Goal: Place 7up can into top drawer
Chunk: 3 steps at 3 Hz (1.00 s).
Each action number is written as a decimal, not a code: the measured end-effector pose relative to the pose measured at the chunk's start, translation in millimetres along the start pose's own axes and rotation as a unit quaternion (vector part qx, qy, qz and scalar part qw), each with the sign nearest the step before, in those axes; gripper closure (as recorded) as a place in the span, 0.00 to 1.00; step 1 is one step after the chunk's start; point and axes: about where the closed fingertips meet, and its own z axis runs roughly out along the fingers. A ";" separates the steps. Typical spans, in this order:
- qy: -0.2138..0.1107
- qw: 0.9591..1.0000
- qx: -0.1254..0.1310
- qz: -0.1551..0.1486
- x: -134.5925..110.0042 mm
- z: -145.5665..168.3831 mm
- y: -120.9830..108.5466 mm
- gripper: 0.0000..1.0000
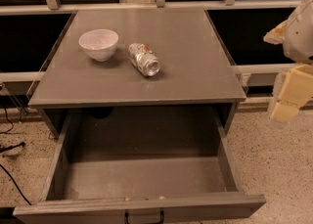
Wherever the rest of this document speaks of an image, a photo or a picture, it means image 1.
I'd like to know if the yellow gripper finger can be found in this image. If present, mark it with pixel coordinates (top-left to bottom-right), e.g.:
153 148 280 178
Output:
263 21 288 45
269 65 313 124

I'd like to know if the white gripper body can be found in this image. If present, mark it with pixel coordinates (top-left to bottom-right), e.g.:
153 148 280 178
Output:
283 0 313 64

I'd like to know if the silver 7up can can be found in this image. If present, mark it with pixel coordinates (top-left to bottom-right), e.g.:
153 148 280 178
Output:
128 43 161 77

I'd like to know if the open grey top drawer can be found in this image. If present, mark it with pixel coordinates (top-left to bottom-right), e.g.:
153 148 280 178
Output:
14 106 266 224

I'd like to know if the white ceramic bowl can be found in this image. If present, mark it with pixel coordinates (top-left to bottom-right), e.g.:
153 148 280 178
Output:
78 29 119 62

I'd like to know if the black drawer handle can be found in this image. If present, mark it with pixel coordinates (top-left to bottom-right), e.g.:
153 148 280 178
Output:
124 210 164 224

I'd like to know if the black floor cable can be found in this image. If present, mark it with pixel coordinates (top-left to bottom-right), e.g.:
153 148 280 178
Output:
0 104 33 206

